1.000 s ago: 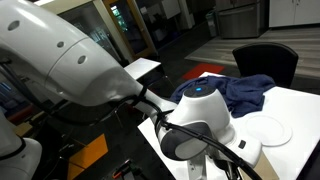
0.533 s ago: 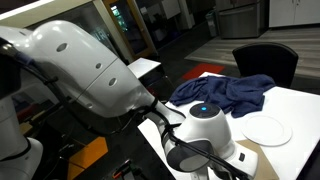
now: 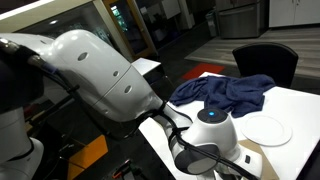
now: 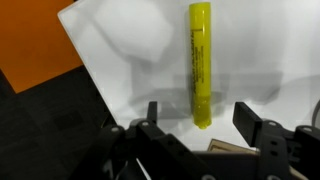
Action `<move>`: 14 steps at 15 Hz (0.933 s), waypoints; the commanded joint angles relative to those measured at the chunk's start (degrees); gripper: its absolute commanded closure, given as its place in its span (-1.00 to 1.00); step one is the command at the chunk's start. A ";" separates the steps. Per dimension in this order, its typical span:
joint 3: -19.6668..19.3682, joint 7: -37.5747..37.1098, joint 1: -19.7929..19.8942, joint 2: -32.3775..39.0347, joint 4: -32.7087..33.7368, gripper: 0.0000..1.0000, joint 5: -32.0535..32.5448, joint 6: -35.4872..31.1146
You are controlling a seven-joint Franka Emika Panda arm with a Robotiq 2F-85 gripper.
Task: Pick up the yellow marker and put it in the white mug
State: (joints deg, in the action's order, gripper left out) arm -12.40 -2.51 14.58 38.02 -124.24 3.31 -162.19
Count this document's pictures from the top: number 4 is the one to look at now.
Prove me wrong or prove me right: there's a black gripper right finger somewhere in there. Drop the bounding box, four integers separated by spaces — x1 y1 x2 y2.
231 101 264 148

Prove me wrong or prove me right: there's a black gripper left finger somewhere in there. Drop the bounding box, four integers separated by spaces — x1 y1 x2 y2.
146 101 159 125

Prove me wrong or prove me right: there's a yellow marker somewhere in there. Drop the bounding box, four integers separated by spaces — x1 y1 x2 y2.
188 1 214 130

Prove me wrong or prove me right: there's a brown cardboard piece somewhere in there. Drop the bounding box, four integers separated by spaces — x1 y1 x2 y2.
206 138 262 156

